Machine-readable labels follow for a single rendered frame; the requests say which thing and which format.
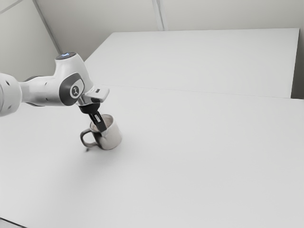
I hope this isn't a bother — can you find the white mug with grey handle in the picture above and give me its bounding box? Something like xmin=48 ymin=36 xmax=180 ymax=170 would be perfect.
xmin=80 ymin=114 xmax=123 ymax=151

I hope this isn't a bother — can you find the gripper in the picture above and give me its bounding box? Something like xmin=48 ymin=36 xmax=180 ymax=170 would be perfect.
xmin=78 ymin=103 xmax=107 ymax=133

